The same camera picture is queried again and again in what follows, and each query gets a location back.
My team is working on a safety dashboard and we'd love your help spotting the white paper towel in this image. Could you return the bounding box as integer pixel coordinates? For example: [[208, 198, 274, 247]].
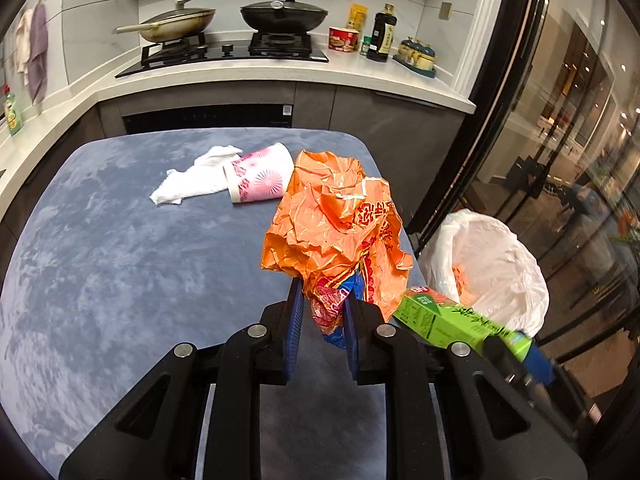
[[150, 145, 244, 207]]

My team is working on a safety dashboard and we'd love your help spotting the beige frying pan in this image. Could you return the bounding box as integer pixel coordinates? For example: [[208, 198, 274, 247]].
[[116, 7, 217, 43]]

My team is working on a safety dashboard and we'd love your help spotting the black gas stove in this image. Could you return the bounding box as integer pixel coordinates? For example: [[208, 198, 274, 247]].
[[115, 32, 331, 79]]

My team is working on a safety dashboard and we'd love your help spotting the glass pan lid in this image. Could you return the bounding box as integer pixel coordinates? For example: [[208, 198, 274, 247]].
[[140, 0, 216, 26]]

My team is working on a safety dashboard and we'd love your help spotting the white kitchen countertop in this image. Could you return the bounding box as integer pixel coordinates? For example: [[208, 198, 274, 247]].
[[0, 50, 477, 196]]

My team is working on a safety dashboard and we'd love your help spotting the red instant noodle cup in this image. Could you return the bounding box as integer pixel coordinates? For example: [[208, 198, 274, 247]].
[[328, 26, 361, 53]]

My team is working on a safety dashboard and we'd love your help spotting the dark soy sauce bottle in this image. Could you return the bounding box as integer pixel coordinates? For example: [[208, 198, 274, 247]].
[[366, 4, 398, 63]]

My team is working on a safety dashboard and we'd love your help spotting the glass sliding door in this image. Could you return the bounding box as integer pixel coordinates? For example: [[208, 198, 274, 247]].
[[405, 0, 640, 411]]

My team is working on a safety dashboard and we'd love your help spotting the seasoning jar set on tray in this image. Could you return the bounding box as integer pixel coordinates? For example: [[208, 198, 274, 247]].
[[392, 36, 437, 79]]

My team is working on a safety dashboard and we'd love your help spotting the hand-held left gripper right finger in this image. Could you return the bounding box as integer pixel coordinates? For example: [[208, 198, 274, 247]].
[[342, 292, 588, 480]]

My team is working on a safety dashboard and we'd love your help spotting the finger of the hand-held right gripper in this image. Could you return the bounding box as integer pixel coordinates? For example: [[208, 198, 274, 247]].
[[482, 335, 527, 387], [525, 340, 557, 387]]

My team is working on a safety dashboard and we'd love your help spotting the orange snack wrapper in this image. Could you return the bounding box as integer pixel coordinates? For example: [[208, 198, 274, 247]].
[[262, 149, 414, 350]]

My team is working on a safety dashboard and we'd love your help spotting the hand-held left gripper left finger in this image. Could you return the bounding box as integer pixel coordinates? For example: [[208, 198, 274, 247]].
[[59, 277, 307, 480]]

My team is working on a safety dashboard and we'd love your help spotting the black wok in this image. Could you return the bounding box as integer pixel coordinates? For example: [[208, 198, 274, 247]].
[[240, 5, 329, 33]]

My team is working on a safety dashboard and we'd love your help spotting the green tea box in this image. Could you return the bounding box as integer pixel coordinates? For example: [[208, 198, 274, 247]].
[[392, 285, 533, 363]]

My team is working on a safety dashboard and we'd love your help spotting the trash bin with white liner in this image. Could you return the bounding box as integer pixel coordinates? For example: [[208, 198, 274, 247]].
[[417, 208, 551, 338]]

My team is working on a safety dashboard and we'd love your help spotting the purple hanging towel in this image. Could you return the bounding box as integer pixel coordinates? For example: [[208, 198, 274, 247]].
[[26, 2, 50, 106]]

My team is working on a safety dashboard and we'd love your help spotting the black wok lid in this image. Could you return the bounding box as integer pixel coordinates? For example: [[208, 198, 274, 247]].
[[241, 0, 328, 15]]

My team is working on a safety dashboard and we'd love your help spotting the white hanging towel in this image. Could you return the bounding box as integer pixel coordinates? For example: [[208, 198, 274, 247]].
[[14, 8, 36, 75]]

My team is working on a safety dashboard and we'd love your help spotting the pink flowered paper cup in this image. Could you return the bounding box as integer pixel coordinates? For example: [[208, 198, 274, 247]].
[[221, 142, 296, 205]]

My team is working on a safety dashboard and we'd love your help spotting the green dish soap bottle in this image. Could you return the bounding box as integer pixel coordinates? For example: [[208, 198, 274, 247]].
[[2, 85, 24, 137]]

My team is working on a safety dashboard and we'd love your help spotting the black built-in appliance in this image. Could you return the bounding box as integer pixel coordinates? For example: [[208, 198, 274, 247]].
[[121, 104, 293, 136]]

